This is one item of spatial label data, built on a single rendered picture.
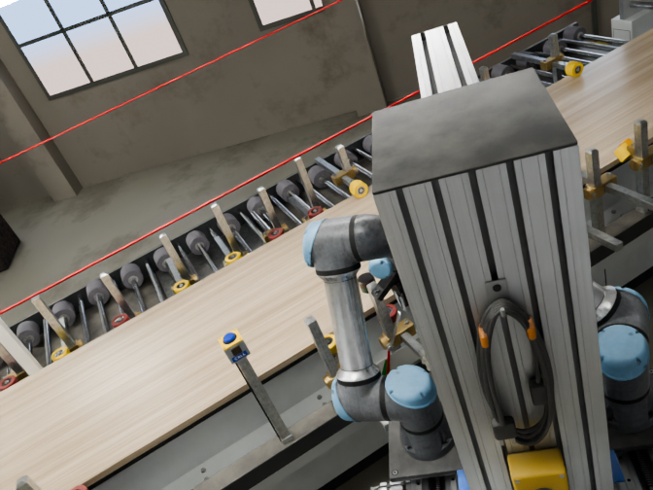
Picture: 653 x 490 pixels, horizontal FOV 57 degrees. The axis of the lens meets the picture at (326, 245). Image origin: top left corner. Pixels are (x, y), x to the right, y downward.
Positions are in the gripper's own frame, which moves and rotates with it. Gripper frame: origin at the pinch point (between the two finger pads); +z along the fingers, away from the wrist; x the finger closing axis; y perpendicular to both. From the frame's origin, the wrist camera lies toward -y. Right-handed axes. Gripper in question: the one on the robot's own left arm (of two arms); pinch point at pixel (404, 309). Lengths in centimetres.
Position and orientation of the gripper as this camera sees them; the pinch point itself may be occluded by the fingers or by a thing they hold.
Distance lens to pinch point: 213.2
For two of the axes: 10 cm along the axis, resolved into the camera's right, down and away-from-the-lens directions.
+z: 3.1, 7.8, 5.4
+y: 8.5, -4.9, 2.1
